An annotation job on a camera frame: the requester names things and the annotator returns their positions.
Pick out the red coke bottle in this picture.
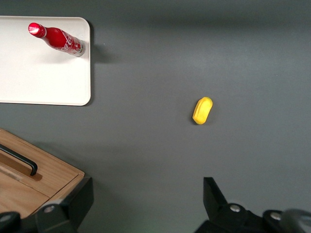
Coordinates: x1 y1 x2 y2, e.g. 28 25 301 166
28 22 86 58

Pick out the oak wooden drawer cabinet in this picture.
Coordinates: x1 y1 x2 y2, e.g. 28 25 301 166
0 128 86 218

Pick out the black metal drawer handle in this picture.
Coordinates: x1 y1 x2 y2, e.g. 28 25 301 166
0 143 38 177

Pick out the cream rectangular tray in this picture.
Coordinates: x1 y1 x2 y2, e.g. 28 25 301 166
0 16 92 106

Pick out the yellow oval toy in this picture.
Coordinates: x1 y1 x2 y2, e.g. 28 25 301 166
192 96 214 126

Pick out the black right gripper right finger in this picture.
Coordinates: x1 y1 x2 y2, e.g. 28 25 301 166
193 176 265 233

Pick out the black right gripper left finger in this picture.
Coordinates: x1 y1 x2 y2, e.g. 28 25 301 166
35 176 95 233

